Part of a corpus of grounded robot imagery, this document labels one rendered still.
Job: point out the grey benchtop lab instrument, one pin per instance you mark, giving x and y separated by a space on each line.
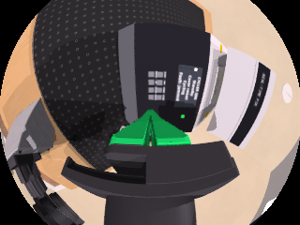
171 69

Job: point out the white well plate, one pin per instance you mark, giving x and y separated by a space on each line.
217 85

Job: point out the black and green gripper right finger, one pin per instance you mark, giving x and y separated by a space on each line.
165 134

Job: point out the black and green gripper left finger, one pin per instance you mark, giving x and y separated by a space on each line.
135 133

